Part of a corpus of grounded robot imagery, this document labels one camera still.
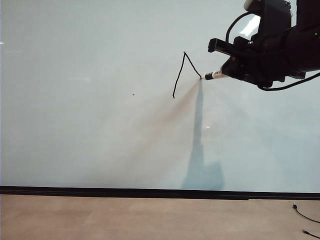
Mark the black and white whiteboard marker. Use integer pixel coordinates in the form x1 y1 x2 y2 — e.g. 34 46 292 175
199 69 228 81

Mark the thin black cable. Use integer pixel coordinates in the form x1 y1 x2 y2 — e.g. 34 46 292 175
302 228 320 239

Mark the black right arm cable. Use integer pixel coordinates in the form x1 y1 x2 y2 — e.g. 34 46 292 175
256 72 320 92

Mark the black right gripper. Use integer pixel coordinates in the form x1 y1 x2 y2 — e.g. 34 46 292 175
220 24 307 89

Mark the white whiteboard with black frame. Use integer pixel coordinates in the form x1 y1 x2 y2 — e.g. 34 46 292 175
0 0 320 201

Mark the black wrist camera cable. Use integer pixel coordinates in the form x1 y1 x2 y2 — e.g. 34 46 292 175
225 11 261 48

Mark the black table edge rail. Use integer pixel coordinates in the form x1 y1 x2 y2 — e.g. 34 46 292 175
0 192 251 202

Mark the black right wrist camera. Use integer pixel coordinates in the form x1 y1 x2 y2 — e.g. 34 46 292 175
207 37 237 55

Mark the black cable with plug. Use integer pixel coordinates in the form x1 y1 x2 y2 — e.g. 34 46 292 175
292 202 320 224

